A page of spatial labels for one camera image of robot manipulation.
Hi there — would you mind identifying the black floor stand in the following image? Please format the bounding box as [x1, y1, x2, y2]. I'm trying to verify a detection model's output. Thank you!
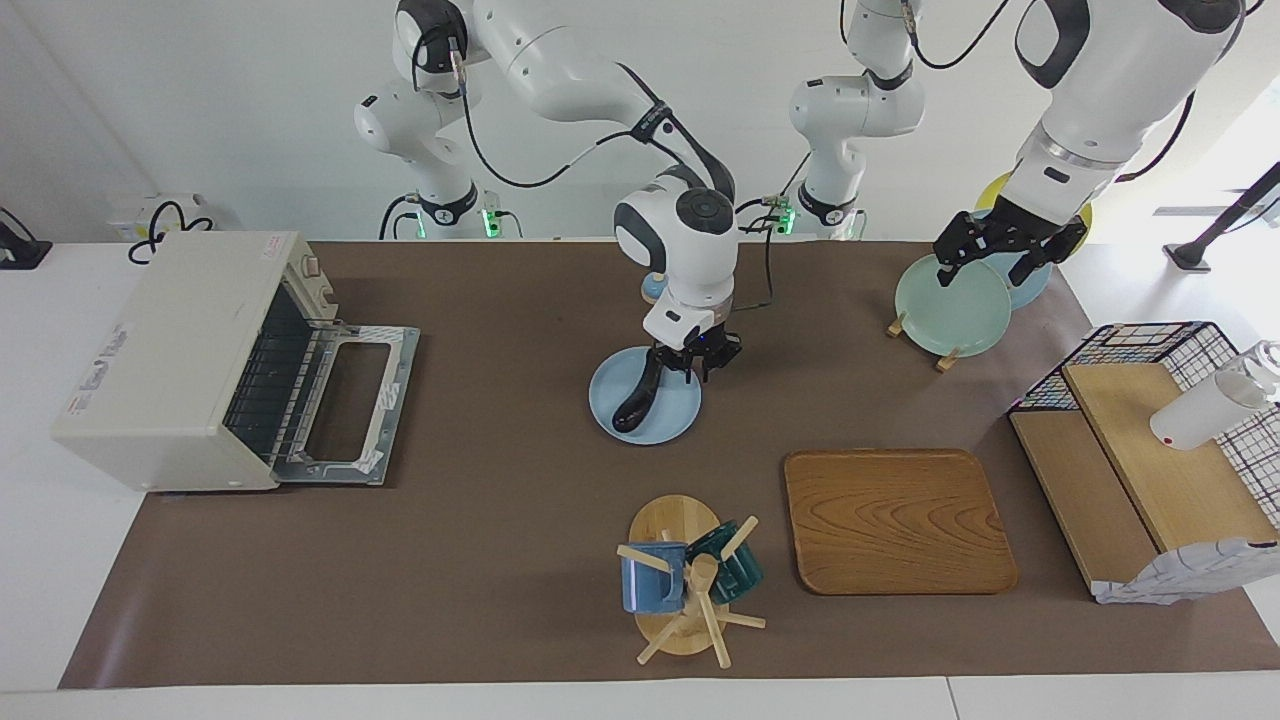
[1164, 160, 1280, 274]

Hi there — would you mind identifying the white marbled cloth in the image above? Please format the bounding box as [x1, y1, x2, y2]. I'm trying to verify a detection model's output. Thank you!
[1093, 537, 1280, 607]

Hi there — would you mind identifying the wooden shelf unit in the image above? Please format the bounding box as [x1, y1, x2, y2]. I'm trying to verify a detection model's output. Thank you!
[1008, 362, 1280, 602]

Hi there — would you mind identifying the white power strip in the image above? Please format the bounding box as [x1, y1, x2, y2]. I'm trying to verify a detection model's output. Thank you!
[106, 192, 217, 264]

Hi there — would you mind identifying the white cup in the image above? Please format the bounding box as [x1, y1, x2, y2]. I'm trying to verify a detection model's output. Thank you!
[1149, 340, 1280, 452]

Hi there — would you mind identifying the pale green plate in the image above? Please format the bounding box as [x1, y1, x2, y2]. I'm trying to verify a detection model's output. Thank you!
[894, 254, 1014, 359]

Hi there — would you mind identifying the brown table mat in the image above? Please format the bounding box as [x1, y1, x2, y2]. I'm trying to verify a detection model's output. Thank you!
[58, 238, 1280, 691]

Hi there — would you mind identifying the yellow plate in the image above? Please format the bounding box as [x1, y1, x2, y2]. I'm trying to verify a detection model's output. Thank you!
[975, 171, 1095, 263]

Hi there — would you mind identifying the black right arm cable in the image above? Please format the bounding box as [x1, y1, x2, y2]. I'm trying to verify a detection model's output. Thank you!
[440, 25, 777, 313]

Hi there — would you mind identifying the blue mug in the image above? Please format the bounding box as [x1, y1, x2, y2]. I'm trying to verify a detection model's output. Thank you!
[620, 541, 692, 616]

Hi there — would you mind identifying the cream toaster oven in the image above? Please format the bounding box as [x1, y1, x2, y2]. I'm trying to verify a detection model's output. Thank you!
[52, 231, 346, 494]

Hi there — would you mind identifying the wooden mug tree stand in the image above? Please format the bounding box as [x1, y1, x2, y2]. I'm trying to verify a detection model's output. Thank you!
[616, 494, 769, 670]

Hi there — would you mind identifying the black wire basket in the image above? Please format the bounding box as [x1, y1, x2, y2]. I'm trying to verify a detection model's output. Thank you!
[1008, 321, 1280, 531]

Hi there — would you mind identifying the wooden serving tray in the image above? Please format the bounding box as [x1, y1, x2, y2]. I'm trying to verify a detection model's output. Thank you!
[783, 448, 1020, 598]

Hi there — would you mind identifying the glass oven door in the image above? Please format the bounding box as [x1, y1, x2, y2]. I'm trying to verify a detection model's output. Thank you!
[270, 321, 422, 489]

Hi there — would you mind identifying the dark purple eggplant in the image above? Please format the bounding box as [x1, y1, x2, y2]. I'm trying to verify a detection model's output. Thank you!
[611, 347, 668, 435]

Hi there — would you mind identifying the black clamp device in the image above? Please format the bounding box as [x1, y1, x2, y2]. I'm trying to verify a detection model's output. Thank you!
[0, 206, 54, 272]

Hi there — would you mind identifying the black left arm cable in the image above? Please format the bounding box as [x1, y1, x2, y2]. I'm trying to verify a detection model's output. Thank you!
[898, 0, 1257, 187]

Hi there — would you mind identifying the wooden plate rack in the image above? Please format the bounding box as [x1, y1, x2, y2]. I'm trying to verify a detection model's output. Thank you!
[886, 312, 964, 374]

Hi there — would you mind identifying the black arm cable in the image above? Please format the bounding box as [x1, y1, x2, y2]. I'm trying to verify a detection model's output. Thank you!
[898, 0, 1257, 187]
[440, 25, 777, 313]

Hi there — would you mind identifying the dark green mug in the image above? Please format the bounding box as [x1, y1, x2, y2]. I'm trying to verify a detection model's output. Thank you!
[686, 520, 766, 606]

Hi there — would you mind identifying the light blue racked plate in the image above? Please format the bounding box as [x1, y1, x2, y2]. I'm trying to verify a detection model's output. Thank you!
[972, 207, 1054, 312]

